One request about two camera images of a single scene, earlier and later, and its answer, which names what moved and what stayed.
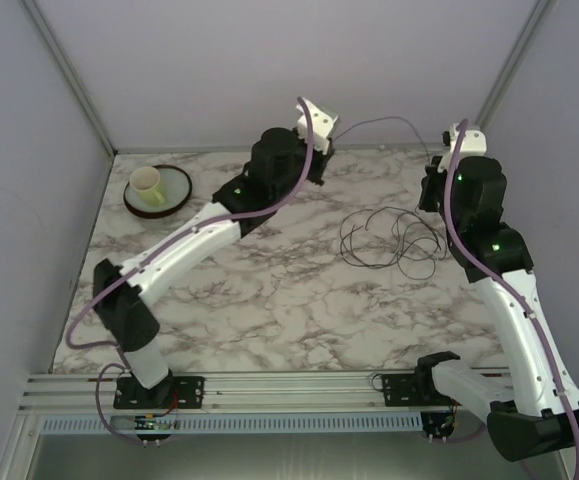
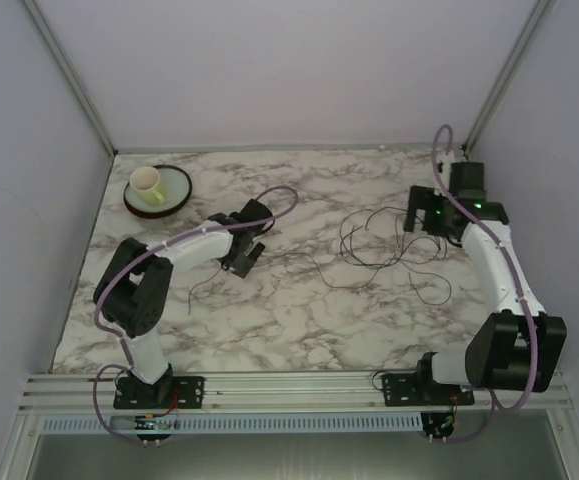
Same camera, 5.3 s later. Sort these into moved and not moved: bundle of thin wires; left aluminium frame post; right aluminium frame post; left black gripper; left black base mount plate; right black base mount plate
Moved: left black gripper; bundle of thin wires
Not moved: left black base mount plate; right black base mount plate; right aluminium frame post; left aluminium frame post
